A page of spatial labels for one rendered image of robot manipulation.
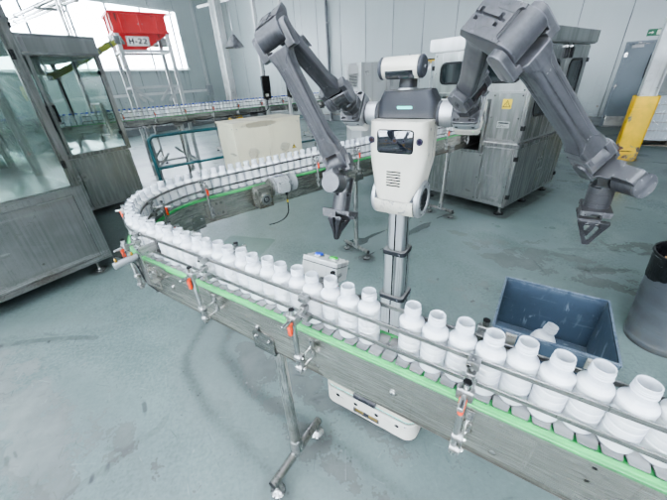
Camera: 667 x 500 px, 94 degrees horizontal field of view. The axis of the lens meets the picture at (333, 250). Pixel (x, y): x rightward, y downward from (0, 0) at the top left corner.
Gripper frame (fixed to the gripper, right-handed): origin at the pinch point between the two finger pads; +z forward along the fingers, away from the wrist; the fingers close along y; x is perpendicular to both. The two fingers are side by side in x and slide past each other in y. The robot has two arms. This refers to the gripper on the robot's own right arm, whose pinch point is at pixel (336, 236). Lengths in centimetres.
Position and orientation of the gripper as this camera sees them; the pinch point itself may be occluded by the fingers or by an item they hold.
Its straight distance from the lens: 103.6
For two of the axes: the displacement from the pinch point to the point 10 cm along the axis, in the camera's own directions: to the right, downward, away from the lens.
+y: 8.4, 2.2, -5.0
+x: 5.3, -1.0, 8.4
